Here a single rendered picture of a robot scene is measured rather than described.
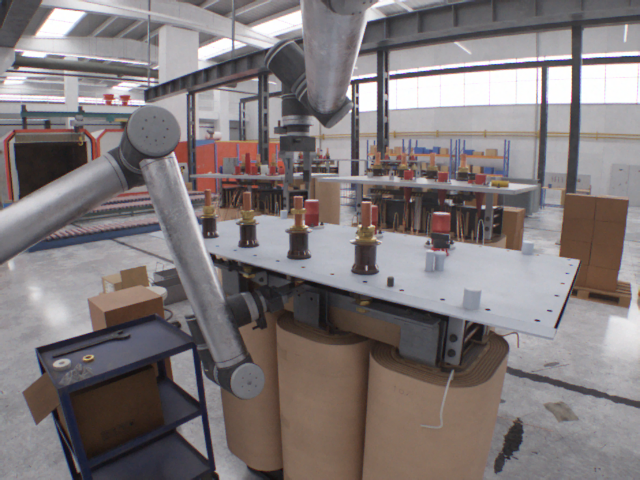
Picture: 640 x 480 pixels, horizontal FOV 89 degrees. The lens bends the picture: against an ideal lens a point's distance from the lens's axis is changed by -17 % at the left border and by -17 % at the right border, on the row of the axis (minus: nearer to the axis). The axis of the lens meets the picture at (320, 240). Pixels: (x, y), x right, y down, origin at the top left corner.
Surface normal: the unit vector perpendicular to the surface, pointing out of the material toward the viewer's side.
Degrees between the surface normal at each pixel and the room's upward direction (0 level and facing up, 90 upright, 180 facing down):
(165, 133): 74
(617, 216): 90
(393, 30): 90
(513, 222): 90
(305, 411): 90
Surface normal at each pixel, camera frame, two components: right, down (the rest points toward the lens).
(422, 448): -0.61, 0.16
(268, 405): 0.22, 0.20
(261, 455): -0.07, 0.20
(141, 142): 0.50, -0.01
